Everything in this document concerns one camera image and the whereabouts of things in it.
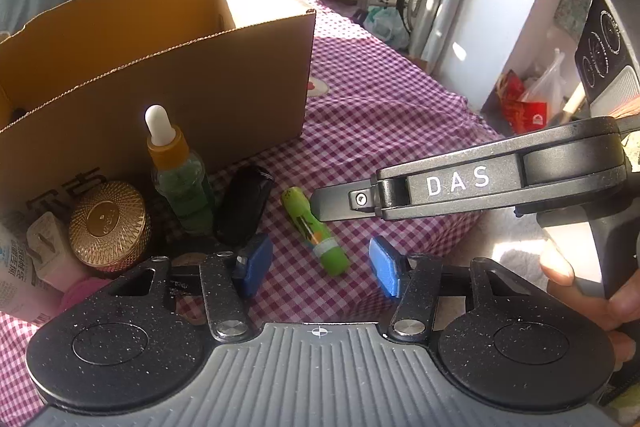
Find person's right hand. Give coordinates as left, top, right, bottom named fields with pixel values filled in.
left=540, top=239, right=640, bottom=375

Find brown cardboard box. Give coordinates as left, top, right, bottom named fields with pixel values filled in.
left=0, top=0, right=317, bottom=228

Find wooden stick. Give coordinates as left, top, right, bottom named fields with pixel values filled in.
left=562, top=82, right=588, bottom=112

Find clear plastic bag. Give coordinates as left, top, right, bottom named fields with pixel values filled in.
left=365, top=7, right=411, bottom=48
left=525, top=49, right=568, bottom=108

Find black oblong container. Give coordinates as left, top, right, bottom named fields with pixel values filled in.
left=215, top=164, right=275, bottom=247

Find white plastic bottle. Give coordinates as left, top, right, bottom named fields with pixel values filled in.
left=0, top=212, right=61, bottom=328

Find gold lid jar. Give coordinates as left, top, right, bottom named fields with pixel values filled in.
left=68, top=180, right=152, bottom=269

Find pink round object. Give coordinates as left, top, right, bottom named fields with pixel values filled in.
left=60, top=277, right=113, bottom=308

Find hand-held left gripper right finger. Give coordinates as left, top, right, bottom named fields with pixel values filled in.
left=369, top=236, right=548, bottom=347

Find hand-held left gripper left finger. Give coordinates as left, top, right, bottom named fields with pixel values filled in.
left=102, top=233, right=275, bottom=344

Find red plastic bag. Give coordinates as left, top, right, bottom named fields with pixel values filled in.
left=495, top=69, right=548, bottom=135

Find green glue stick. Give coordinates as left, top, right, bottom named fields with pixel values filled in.
left=281, top=188, right=351, bottom=278

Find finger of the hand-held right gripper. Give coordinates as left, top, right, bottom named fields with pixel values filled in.
left=310, top=132, right=532, bottom=224

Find green dropper bottle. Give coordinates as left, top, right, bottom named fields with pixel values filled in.
left=145, top=105, right=216, bottom=235

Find red checked tablecloth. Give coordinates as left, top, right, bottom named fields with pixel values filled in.
left=0, top=0, right=506, bottom=408

